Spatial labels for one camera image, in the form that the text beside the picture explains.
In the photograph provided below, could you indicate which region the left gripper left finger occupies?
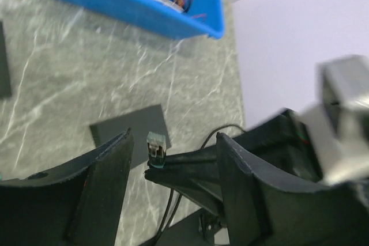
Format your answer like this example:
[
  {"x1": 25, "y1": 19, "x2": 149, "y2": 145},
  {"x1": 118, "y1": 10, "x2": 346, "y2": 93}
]
[{"x1": 1, "y1": 131, "x2": 134, "y2": 245}]

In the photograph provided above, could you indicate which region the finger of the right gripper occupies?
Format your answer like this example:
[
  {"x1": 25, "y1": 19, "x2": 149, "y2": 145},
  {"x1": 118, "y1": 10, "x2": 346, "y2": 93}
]
[{"x1": 144, "y1": 145, "x2": 225, "y2": 220}]

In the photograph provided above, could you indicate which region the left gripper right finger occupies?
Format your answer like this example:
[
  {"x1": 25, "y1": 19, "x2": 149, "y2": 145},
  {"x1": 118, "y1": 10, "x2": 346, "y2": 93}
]
[{"x1": 216, "y1": 133, "x2": 368, "y2": 245}]

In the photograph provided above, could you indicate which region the long black ethernet cable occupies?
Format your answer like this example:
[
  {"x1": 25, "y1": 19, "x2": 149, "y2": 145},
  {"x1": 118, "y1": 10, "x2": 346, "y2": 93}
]
[{"x1": 145, "y1": 124, "x2": 248, "y2": 246}]

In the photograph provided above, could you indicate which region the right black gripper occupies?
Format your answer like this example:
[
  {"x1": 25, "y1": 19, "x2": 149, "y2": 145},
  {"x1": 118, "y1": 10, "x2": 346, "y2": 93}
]
[{"x1": 244, "y1": 108, "x2": 323, "y2": 183}]

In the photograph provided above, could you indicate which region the black network switch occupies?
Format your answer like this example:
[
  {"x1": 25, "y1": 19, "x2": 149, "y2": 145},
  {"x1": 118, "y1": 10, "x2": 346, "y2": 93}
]
[
  {"x1": 0, "y1": 22, "x2": 12, "y2": 100},
  {"x1": 90, "y1": 104, "x2": 171, "y2": 169}
]

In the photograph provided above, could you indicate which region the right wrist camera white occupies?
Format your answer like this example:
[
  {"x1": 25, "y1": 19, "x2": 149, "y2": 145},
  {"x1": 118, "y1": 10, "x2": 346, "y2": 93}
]
[{"x1": 302, "y1": 55, "x2": 368, "y2": 185}]

